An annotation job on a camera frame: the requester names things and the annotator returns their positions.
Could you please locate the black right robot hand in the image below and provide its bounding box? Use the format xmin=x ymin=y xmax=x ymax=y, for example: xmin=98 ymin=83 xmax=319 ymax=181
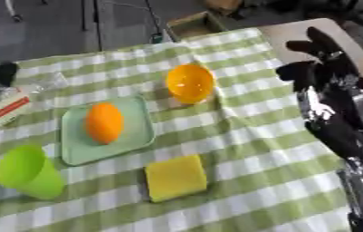
xmin=274 ymin=26 xmax=363 ymax=160

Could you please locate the tan cardboard box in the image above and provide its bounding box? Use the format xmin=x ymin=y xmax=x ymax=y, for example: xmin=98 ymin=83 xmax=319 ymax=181
xmin=165 ymin=11 xmax=229 ymax=42

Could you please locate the small black object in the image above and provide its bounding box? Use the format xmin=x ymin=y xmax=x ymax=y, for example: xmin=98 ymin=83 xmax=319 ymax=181
xmin=0 ymin=61 xmax=20 ymax=88

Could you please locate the clear plastic bag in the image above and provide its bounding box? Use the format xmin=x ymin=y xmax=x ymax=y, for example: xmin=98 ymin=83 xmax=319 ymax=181
xmin=0 ymin=72 xmax=71 ymax=131

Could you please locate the black tripod stand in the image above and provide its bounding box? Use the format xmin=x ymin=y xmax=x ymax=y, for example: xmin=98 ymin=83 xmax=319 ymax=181
xmin=78 ymin=0 xmax=107 ymax=53

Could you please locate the orange toy fruit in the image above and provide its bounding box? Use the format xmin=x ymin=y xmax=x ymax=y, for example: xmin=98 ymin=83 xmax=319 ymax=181
xmin=84 ymin=101 xmax=126 ymax=145

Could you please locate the white card with red stripe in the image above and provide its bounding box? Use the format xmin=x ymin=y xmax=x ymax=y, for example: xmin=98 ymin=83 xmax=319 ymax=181
xmin=0 ymin=95 xmax=33 ymax=128

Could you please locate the lime green plastic cup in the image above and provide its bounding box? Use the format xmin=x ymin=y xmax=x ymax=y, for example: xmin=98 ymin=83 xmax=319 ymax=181
xmin=0 ymin=144 xmax=66 ymax=201

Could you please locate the orange plastic bowl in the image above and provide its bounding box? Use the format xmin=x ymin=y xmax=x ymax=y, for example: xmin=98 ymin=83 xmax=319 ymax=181
xmin=165 ymin=63 xmax=218 ymax=105

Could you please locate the black office chair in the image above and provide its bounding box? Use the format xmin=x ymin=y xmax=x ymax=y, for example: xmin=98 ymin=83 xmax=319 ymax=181
xmin=300 ymin=0 xmax=363 ymax=45

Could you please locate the yellow square sponge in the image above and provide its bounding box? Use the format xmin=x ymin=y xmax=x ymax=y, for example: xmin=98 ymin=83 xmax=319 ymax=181
xmin=143 ymin=154 xmax=210 ymax=203

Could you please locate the pale green square plate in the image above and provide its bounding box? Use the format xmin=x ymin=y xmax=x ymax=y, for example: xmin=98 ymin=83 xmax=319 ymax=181
xmin=59 ymin=95 xmax=158 ymax=167

